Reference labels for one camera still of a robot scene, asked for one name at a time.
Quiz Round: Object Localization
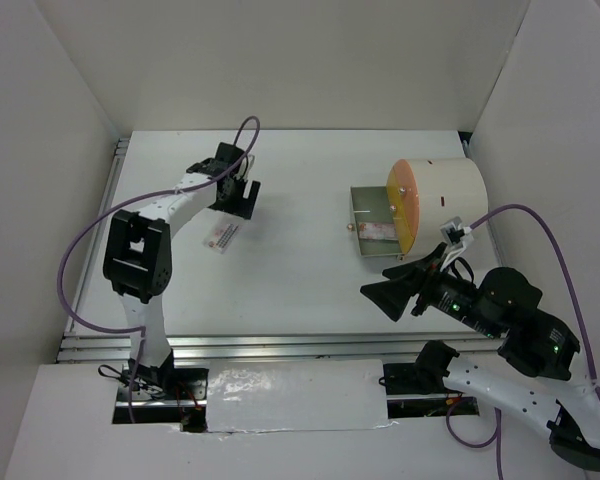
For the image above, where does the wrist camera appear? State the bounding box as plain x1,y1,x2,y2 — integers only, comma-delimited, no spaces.
440,217,474,270
239,154,255,180

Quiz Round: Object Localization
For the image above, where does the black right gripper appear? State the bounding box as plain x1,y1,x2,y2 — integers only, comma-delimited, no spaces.
356,239,498,335

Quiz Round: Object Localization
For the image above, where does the orange drawer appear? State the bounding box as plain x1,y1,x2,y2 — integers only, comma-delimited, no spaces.
386,159,420,224

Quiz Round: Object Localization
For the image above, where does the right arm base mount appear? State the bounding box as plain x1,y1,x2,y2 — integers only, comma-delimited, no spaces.
378,363,479,419

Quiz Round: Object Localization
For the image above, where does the yellow drawer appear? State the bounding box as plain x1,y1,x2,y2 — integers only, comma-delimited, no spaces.
386,169,420,254

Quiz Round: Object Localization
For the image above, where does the aluminium rail frame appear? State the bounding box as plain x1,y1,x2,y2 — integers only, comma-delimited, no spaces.
76,130,497,365

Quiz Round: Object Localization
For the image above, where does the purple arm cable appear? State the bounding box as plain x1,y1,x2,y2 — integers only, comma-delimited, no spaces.
445,203,600,480
59,116,261,424

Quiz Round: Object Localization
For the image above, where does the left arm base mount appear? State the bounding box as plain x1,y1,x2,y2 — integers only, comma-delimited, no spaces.
97,364,209,433

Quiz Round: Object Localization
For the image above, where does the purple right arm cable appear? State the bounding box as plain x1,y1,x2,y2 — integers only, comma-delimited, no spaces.
445,203,600,480

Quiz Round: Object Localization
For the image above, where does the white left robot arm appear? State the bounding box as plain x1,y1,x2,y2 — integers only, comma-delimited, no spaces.
103,142,260,399

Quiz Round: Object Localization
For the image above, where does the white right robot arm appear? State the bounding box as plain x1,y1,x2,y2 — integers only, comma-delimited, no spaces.
360,244,600,473

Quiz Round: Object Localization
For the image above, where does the cream cylindrical drawer organizer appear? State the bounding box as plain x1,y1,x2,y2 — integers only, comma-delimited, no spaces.
404,158,488,258

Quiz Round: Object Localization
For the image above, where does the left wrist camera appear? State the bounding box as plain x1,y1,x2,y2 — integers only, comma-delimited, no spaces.
239,154,255,180

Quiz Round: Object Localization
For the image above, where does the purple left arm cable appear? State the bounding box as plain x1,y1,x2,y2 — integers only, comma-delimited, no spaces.
59,116,261,424

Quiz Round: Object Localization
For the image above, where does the grey-green drawer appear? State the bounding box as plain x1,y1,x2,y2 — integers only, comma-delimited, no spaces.
348,186,402,258

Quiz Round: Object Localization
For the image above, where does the false lash case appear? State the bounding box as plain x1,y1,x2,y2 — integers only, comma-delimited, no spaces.
357,222,398,241
203,214,245,254

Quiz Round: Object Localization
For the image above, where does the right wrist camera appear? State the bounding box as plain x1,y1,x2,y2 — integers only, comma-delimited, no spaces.
440,217,474,270

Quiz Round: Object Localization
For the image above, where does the white taped cover panel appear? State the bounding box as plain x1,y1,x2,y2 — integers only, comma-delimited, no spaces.
206,360,391,433

